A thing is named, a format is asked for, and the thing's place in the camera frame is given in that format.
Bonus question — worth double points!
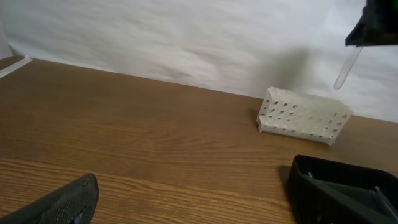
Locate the white test tube rack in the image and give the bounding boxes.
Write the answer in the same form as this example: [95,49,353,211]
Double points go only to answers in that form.
[256,86,354,146]

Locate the black tray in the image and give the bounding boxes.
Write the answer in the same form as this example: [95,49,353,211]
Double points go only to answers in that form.
[287,154,398,220]

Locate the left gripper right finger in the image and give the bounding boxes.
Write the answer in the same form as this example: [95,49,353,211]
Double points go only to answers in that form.
[287,177,398,224]

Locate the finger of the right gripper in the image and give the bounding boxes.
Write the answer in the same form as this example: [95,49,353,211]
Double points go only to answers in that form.
[345,21,398,47]

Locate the clear test tube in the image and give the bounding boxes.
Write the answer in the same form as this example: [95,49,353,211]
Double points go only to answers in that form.
[333,45,364,91]

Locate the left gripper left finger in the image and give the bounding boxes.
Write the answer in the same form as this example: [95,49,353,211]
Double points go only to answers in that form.
[0,172,100,224]

